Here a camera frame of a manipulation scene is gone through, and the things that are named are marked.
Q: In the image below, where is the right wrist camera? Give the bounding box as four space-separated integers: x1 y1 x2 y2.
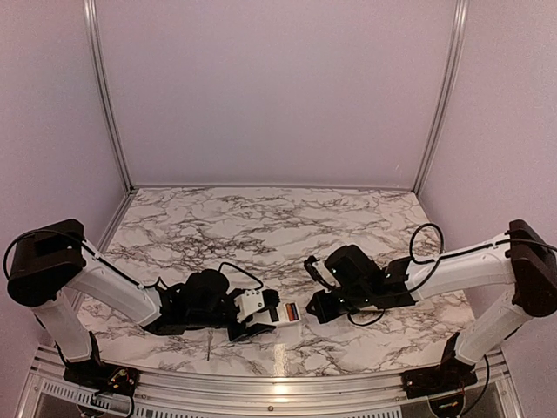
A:
304 255 333 290

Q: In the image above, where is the small white AC remote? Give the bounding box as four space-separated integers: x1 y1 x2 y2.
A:
412 300 435 313

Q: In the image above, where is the clear handle screwdriver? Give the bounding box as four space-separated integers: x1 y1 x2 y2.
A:
206 329 214 361

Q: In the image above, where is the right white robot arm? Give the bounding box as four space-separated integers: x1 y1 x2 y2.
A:
304 219 556 390

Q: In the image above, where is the orange battery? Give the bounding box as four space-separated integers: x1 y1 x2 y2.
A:
285 304 294 322

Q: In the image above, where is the white remote control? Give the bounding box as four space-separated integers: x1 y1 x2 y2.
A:
275 301 301 327

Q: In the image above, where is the front aluminium rail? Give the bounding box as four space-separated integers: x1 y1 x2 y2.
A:
17 343 523 418

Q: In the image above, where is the right aluminium frame post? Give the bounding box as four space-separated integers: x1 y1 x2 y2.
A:
413 0 470 197

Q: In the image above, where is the purple battery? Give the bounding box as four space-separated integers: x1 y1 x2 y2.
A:
292 303 299 320

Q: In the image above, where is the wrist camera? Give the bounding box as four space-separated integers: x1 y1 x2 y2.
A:
304 255 333 290
234 288 280 324

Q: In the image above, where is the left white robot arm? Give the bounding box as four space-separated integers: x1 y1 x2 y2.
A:
3 219 280 388

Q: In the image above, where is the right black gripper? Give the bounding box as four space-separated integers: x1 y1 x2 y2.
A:
306 284 372 323

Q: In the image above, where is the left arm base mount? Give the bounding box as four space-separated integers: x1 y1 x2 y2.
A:
57 332 139 397

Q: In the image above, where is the aluminium frame post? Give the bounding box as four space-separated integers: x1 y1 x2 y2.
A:
84 0 134 194
413 0 470 197

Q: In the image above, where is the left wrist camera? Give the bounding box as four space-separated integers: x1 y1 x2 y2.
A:
234 288 280 324

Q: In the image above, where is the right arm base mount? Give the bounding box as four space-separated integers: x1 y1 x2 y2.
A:
401 333 478 399

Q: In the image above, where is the left aluminium frame post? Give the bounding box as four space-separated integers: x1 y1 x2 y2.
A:
84 0 134 194

